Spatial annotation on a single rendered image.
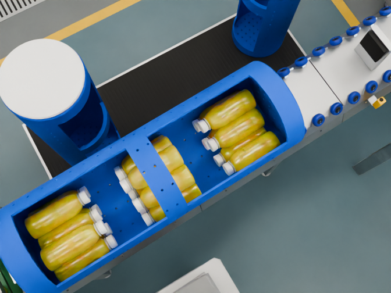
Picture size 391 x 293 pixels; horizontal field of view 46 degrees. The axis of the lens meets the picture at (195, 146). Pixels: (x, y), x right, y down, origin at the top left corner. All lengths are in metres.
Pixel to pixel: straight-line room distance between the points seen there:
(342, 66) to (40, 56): 1.03
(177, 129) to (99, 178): 0.29
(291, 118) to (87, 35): 1.74
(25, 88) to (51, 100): 0.09
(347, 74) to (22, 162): 1.72
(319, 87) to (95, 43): 1.50
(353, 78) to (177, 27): 1.34
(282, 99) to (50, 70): 0.75
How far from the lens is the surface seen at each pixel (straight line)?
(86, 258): 1.35
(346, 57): 1.74
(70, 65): 1.56
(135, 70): 2.49
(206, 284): 1.03
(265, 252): 2.44
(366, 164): 2.48
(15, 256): 1.25
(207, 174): 1.47
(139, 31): 2.77
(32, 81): 1.57
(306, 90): 1.65
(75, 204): 1.34
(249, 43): 2.56
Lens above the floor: 2.41
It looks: 75 degrees down
